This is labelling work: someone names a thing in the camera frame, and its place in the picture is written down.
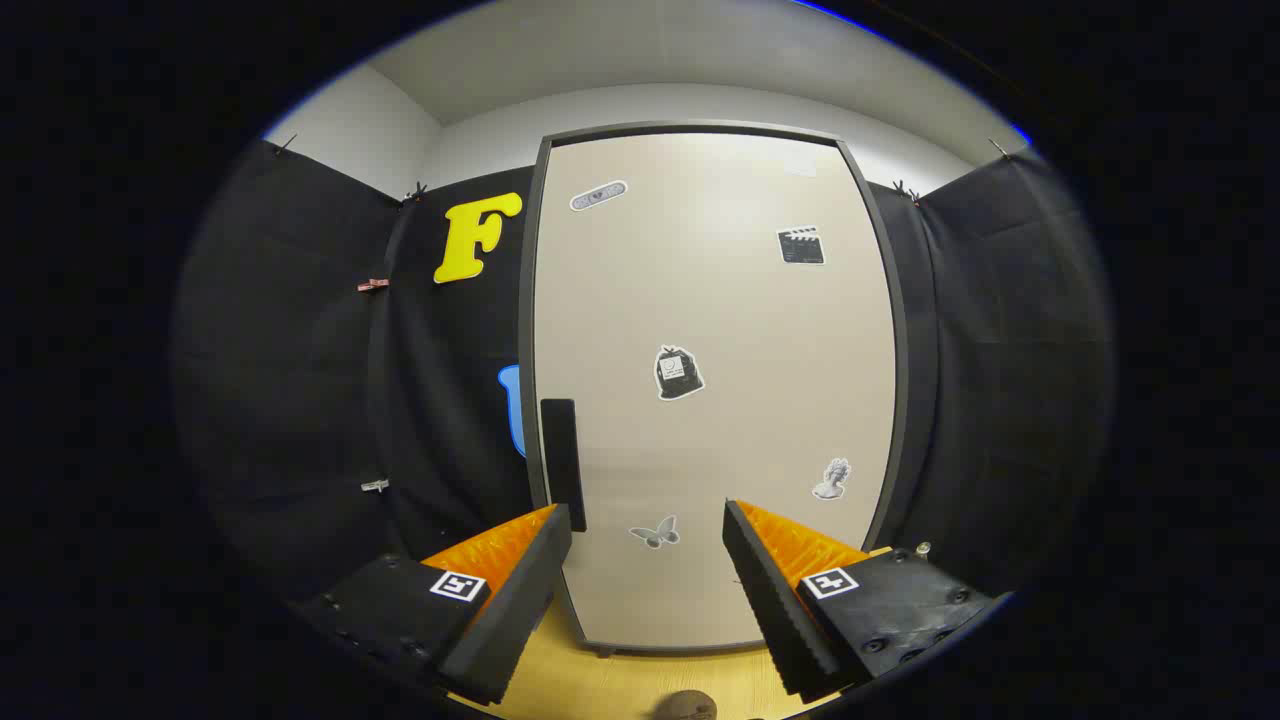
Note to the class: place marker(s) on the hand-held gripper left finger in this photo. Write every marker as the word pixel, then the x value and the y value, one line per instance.
pixel 520 610

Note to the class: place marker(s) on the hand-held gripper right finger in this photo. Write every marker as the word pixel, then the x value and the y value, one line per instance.
pixel 775 610

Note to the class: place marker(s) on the beige shoe cabinet door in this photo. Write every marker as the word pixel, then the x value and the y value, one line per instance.
pixel 700 300

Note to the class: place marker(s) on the grey shoe cabinet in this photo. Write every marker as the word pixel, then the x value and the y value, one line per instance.
pixel 690 127

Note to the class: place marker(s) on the black backdrop cloth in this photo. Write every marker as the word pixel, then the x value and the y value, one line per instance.
pixel 300 400

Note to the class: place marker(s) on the pink cloth clip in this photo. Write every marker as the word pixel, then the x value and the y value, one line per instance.
pixel 372 285

